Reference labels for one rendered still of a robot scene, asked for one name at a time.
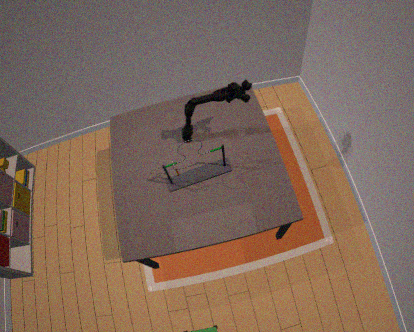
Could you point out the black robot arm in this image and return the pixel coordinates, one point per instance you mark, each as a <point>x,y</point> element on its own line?
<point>218,95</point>

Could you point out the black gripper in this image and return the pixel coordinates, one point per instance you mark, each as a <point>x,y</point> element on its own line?
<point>245,86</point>

